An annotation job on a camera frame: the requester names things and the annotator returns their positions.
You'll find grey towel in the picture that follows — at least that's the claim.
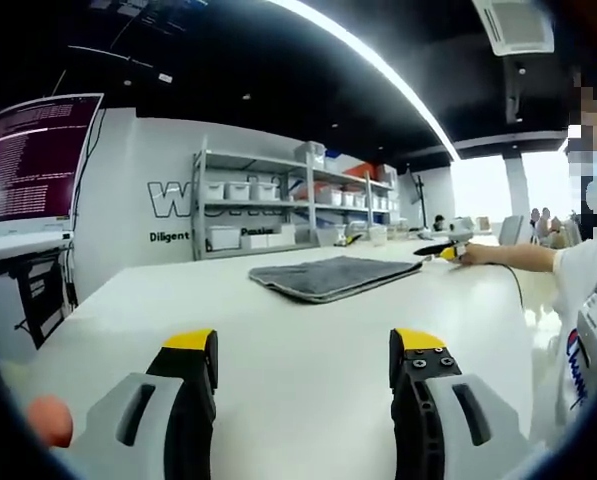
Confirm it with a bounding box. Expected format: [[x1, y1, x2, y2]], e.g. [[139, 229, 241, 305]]
[[248, 254, 425, 305]]

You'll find person's right hand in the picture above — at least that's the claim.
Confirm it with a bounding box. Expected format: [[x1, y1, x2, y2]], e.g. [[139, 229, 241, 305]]
[[459, 240, 485, 267]]

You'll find row of white bins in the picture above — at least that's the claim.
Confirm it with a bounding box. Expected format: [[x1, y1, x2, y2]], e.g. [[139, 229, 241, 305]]
[[322, 184, 397, 212]]

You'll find grey metal shelving unit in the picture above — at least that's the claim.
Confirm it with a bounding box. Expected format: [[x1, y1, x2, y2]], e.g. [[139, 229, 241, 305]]
[[191, 134, 313, 262], [305, 149, 405, 247]]

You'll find large white storage box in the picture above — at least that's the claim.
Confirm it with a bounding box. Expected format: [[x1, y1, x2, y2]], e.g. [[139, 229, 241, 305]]
[[208, 225, 241, 252]]

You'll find long ceiling light strip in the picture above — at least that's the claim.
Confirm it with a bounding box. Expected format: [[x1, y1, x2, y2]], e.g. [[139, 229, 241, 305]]
[[266, 0, 463, 162]]

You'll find ceiling air conditioner unit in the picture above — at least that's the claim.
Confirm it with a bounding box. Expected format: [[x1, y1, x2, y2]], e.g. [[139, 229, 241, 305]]
[[471, 0, 555, 57]]

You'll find computer monitor purple screen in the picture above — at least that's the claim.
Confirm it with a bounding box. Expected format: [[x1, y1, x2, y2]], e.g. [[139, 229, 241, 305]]
[[0, 92, 106, 227]]

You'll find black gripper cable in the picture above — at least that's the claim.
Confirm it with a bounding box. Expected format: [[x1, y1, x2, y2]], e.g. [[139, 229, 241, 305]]
[[501, 263, 528, 312]]

